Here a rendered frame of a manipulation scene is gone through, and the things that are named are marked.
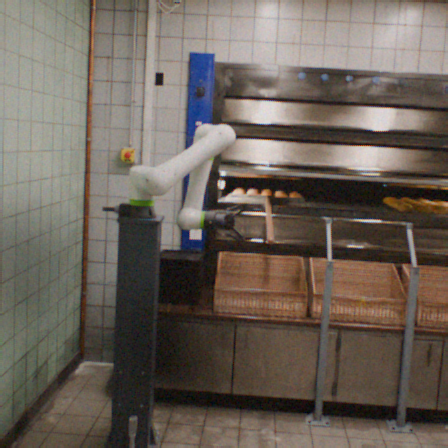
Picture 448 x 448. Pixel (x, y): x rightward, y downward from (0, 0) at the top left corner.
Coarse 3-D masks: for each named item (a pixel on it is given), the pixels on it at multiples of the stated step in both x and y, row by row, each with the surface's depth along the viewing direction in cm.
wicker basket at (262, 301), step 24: (240, 264) 377; (264, 264) 376; (288, 264) 377; (216, 288) 334; (240, 288) 333; (264, 288) 374; (288, 288) 374; (240, 312) 335; (264, 312) 335; (288, 312) 334
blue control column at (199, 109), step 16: (192, 64) 367; (208, 64) 367; (192, 80) 368; (208, 80) 368; (192, 96) 369; (208, 96) 369; (192, 112) 370; (208, 112) 370; (192, 128) 371; (192, 240) 379
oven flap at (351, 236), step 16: (240, 224) 381; (256, 224) 380; (288, 224) 380; (304, 224) 379; (320, 224) 379; (336, 224) 379; (352, 224) 379; (224, 240) 378; (256, 240) 376; (288, 240) 377; (304, 240) 377; (320, 240) 377; (336, 240) 376; (352, 240) 376; (368, 240) 376; (384, 240) 376; (400, 240) 375; (416, 240) 375; (432, 240) 375
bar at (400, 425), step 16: (368, 224) 339; (384, 224) 337; (400, 224) 337; (416, 272) 317; (416, 288) 318; (320, 336) 326; (320, 352) 324; (320, 368) 325; (320, 384) 326; (400, 384) 326; (320, 400) 327; (400, 400) 325; (320, 416) 328; (400, 416) 326; (400, 432) 322
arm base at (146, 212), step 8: (104, 208) 274; (112, 208) 274; (120, 208) 273; (128, 208) 273; (136, 208) 271; (144, 208) 271; (152, 208) 275; (120, 216) 271; (128, 216) 272; (136, 216) 270; (144, 216) 270; (152, 216) 273
